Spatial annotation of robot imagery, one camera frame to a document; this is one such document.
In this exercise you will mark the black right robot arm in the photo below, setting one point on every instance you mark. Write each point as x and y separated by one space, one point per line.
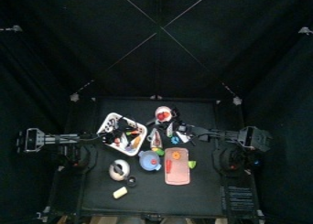
228 134

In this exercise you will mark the orange toy carrot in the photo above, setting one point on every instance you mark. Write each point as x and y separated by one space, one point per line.
137 141

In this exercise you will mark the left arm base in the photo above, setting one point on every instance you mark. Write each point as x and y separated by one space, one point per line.
75 157

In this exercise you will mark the grey toy wrench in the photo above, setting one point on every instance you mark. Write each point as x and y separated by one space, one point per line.
151 135

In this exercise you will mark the pale yellow toy block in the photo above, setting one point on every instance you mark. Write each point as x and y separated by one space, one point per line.
119 192

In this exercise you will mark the white toy knife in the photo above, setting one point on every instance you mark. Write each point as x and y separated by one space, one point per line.
169 130

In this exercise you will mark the white toy spatula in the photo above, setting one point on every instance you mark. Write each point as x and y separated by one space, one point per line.
183 138

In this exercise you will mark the blue toy gear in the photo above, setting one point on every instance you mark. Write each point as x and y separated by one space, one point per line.
174 140

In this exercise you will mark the red and white round object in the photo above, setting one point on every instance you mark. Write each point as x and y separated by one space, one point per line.
162 110

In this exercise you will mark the white printed label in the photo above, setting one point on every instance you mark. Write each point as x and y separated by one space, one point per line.
240 197

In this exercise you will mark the pink cutting board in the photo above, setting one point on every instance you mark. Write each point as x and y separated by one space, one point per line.
177 174

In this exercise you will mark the white plastic basket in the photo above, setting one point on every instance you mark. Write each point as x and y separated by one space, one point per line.
110 121

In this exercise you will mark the green toy wedge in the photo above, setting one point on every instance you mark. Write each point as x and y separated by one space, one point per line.
191 164

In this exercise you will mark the grey tape roll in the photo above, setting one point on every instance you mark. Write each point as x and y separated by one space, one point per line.
119 169

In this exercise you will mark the small red toy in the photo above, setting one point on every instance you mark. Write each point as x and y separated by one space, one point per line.
117 140

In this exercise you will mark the blue toy pot with lid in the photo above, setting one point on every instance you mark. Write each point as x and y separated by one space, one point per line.
149 160

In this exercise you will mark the small black cup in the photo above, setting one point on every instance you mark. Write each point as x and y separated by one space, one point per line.
131 181

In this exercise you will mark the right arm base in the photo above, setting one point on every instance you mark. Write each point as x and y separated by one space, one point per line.
233 159

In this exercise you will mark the red toy sausage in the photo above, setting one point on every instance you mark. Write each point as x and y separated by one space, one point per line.
167 166

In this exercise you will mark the orange toy slice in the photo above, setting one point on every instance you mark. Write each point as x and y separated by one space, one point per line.
175 155

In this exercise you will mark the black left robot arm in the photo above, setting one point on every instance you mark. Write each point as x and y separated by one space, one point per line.
52 139

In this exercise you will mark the red toy tomato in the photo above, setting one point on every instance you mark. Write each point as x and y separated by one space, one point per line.
163 115

